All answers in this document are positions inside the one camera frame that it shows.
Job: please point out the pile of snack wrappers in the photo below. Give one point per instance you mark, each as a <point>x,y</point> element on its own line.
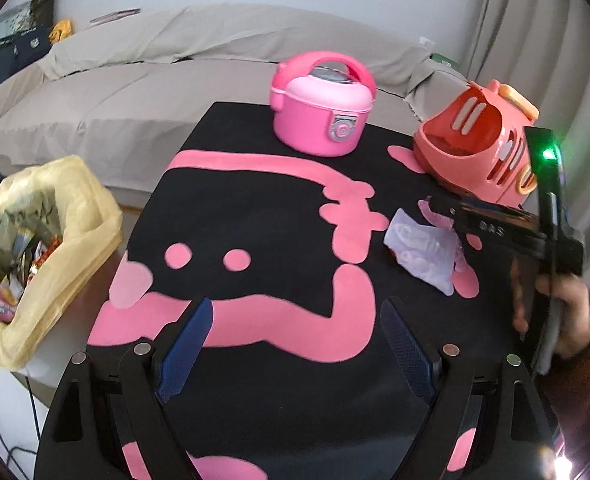
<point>20,260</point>

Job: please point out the pink toy rice cooker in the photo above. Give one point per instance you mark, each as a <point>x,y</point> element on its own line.
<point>305,120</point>

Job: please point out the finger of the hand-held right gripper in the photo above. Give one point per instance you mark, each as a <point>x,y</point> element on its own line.
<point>495,232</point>
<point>480,208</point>

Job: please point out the clear plastic wrapper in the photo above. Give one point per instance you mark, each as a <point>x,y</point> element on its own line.
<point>420,255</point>

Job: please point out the grey curtain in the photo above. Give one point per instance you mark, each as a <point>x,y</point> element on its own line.
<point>525,35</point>

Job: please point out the small green box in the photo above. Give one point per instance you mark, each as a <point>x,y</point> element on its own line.
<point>445,61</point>

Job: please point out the glass fish tank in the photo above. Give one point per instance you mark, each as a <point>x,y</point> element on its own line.
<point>20,20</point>

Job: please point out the person's right hand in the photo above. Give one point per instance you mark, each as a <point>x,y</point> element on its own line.
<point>575,310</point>

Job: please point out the salmon pink toy carrier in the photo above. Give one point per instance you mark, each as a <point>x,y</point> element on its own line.
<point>450,160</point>

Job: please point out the beige covered sofa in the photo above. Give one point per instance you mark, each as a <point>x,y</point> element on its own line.
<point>125,90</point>

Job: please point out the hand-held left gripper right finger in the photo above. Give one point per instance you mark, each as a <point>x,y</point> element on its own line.
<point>407,350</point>

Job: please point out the yellow plush toy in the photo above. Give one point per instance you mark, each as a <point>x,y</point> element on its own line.
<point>61,30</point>

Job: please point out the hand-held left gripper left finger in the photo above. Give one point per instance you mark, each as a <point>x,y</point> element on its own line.
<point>185,355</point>

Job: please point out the bin with yellow bag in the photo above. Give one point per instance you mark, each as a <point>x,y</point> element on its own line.
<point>92,210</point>

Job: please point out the black pink printed tablecloth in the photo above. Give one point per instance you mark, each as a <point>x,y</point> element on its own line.
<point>275,210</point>

